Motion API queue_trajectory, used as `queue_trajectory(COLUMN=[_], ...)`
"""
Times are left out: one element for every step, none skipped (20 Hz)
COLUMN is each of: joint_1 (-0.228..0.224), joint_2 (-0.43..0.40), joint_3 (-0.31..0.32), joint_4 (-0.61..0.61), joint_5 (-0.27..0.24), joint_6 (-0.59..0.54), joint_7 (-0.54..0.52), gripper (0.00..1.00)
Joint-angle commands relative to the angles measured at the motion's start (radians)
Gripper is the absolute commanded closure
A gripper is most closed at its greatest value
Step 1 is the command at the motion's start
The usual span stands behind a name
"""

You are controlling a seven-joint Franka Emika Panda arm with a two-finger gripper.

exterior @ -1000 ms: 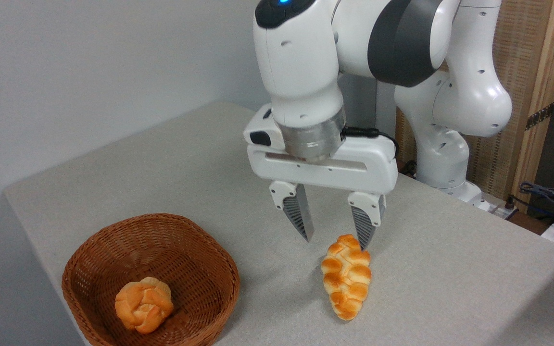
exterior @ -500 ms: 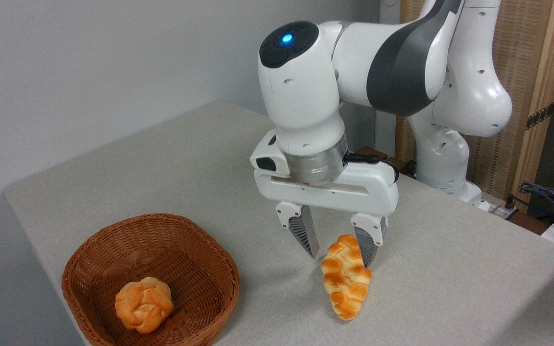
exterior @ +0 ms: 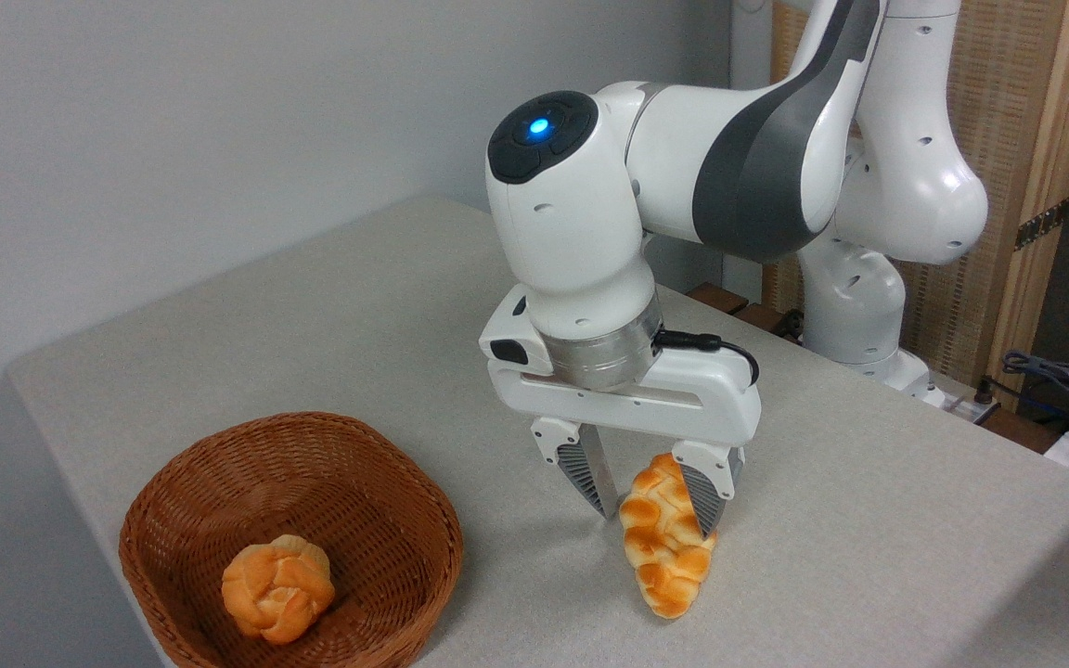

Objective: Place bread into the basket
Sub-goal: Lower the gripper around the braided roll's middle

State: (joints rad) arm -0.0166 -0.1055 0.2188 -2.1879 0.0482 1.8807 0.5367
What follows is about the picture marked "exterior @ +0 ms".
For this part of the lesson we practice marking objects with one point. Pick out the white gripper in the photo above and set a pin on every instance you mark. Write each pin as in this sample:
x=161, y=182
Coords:
x=683, y=399

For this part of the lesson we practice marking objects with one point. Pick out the long braided bread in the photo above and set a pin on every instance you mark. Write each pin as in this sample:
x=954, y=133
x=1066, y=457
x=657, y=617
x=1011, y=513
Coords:
x=664, y=566

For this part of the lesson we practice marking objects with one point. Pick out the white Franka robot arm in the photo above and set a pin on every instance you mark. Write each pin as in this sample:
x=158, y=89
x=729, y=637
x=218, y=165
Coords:
x=572, y=232

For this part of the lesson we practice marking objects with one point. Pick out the brown wicker basket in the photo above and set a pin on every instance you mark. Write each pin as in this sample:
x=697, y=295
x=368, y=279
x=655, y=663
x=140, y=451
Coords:
x=312, y=482

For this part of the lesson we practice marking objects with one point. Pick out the round knotted bread roll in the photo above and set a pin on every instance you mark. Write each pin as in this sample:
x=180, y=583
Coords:
x=276, y=589

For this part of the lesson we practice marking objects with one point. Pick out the brown wooden block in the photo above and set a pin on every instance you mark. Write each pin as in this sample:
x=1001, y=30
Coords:
x=720, y=299

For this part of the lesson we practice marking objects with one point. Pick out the white power strip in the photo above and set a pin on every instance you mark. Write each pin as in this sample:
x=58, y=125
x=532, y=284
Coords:
x=957, y=401

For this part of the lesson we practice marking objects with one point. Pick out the black screen hinge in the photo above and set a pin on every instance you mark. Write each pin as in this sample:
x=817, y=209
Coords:
x=1040, y=225

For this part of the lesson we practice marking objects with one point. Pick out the wooden rattan folding screen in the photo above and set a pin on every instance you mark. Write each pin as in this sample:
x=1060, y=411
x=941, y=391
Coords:
x=1008, y=111

